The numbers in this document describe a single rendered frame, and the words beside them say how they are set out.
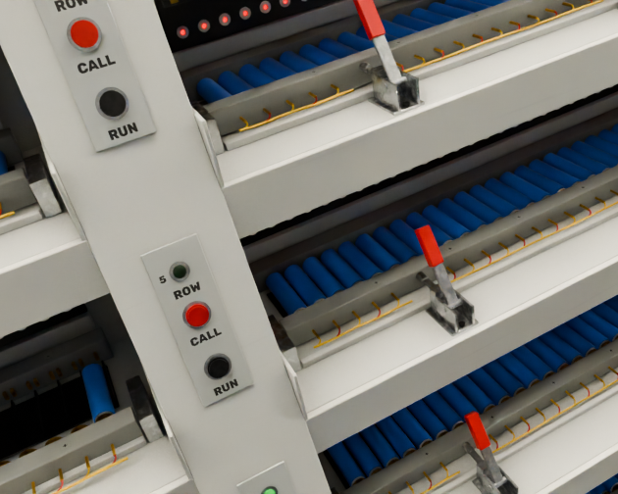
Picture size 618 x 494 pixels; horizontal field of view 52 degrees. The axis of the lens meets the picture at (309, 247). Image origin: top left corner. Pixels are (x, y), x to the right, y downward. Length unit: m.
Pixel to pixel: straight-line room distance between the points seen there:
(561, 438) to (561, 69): 0.37
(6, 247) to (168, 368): 0.13
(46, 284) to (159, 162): 0.11
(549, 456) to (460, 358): 0.19
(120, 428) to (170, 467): 0.05
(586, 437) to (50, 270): 0.54
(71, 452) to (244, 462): 0.13
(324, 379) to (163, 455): 0.14
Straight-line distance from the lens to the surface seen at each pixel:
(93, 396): 0.57
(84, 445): 0.53
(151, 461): 0.53
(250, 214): 0.45
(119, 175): 0.43
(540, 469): 0.70
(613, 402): 0.77
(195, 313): 0.45
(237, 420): 0.49
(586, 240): 0.67
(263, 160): 0.46
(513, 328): 0.59
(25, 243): 0.46
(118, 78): 0.42
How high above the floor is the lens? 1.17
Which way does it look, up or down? 18 degrees down
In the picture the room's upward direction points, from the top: 18 degrees counter-clockwise
